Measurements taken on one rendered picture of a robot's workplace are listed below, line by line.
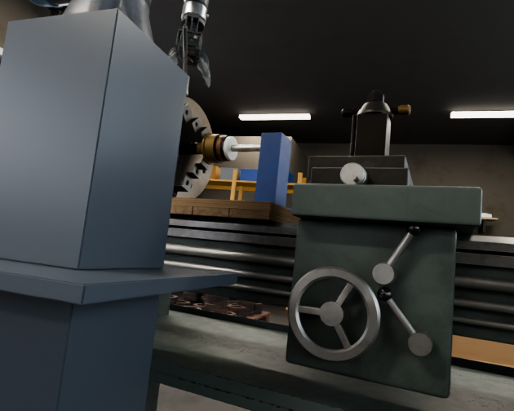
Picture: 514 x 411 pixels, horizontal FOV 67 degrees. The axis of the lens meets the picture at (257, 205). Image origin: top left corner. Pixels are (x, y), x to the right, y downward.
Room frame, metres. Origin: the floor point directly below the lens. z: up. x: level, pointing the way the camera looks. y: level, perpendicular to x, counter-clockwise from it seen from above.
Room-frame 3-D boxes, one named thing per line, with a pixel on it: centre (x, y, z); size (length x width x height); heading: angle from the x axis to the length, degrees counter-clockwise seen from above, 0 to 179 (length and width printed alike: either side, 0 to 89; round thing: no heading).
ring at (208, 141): (1.12, 0.14, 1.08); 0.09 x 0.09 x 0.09; 65
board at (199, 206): (1.07, 0.03, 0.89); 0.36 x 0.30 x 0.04; 155
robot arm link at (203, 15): (1.14, 0.25, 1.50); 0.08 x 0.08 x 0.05
